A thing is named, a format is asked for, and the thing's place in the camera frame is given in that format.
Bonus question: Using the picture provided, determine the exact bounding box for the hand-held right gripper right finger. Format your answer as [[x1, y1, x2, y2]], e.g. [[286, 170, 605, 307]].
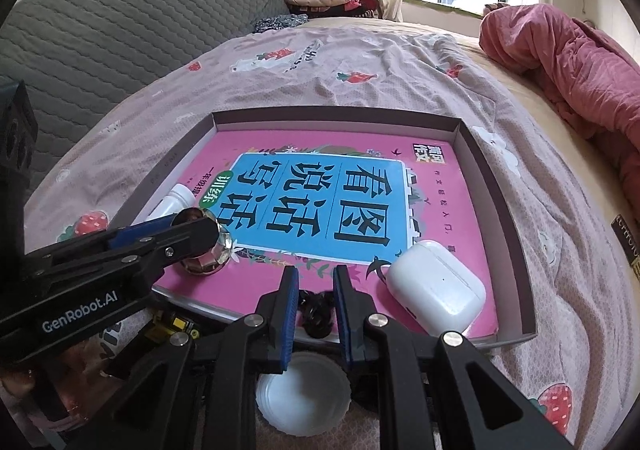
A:
[[333, 266, 576, 450]]

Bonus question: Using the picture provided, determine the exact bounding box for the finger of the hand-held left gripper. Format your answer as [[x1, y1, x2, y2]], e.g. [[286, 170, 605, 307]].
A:
[[22, 216, 176, 275], [45, 219, 221, 301]]

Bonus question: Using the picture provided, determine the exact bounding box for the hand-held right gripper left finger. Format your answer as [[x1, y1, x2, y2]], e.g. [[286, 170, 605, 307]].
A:
[[65, 266, 300, 450]]

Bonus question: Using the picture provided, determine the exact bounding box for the small black hair clip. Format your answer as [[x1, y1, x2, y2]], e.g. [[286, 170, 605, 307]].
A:
[[298, 291, 337, 338]]

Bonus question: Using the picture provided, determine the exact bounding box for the gold metal knob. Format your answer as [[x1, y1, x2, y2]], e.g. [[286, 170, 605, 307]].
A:
[[172, 209, 242, 277]]

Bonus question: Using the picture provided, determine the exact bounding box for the white pill bottle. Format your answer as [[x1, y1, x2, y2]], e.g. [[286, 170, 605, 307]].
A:
[[131, 184, 197, 225]]

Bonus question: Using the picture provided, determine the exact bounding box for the white plastic lid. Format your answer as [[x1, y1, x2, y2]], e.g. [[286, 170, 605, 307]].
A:
[[256, 352, 351, 437]]

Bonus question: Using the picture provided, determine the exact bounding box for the yellow black wristwatch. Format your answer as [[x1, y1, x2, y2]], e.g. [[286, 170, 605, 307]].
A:
[[145, 310, 201, 343]]

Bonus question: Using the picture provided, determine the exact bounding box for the white earbuds case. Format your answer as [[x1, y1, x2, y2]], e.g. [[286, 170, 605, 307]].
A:
[[387, 240, 487, 337]]

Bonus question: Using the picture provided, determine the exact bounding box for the grey cardboard tray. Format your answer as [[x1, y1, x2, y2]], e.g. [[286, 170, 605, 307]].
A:
[[131, 110, 538, 356]]

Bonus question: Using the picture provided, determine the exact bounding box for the pink book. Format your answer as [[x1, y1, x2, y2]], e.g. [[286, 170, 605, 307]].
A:
[[152, 130, 501, 343]]

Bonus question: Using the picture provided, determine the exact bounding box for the grey quilted headboard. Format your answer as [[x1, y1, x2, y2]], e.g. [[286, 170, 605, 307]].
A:
[[0, 0, 291, 191]]

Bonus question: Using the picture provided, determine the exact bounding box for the blue patterned cloth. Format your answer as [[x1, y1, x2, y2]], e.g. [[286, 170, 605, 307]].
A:
[[252, 14, 310, 34]]

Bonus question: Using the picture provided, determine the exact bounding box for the strawberry printed blanket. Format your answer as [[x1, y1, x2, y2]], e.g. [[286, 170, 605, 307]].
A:
[[22, 24, 628, 450]]

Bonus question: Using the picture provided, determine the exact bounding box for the beige bed mattress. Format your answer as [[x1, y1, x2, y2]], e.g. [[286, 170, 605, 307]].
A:
[[305, 17, 640, 381]]

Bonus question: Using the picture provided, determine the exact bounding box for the black patterned flat case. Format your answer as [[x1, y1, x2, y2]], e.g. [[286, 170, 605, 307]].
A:
[[614, 215, 640, 281]]

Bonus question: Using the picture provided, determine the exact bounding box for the pink quilt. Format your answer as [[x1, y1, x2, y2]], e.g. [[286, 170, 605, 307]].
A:
[[480, 2, 640, 211]]

